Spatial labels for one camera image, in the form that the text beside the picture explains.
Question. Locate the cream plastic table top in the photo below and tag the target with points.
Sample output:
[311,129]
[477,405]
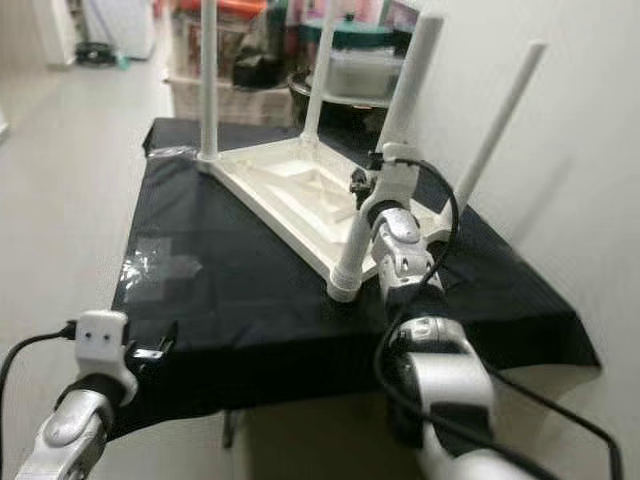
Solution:
[290,195]

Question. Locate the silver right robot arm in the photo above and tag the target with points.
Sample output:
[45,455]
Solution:
[450,390]

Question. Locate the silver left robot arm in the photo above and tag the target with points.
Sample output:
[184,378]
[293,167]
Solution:
[70,435]

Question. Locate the black wok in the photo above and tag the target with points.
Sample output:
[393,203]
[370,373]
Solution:
[360,118]

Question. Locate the black table cloth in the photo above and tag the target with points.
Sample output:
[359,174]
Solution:
[240,340]

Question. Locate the clear tape strip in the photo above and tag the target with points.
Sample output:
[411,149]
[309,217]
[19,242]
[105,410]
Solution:
[160,268]
[175,152]

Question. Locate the clear lidded plastic container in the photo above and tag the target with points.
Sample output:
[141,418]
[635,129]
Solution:
[365,75]

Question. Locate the grey metal table leg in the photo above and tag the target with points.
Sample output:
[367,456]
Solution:
[231,430]

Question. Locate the green pot lid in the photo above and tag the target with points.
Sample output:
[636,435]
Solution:
[360,35]

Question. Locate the patterned beige cloth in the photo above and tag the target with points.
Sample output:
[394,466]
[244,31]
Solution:
[240,105]

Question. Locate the black bag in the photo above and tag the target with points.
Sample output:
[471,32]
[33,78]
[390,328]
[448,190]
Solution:
[260,55]

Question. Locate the small teal object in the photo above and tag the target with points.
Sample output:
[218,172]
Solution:
[122,60]

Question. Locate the white appliance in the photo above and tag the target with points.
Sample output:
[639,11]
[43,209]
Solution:
[120,25]

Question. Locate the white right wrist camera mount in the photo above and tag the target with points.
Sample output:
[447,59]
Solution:
[395,180]

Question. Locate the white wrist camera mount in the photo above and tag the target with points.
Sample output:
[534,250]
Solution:
[105,345]
[395,180]

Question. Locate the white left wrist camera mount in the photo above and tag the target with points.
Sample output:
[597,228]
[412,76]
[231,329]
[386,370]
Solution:
[105,345]

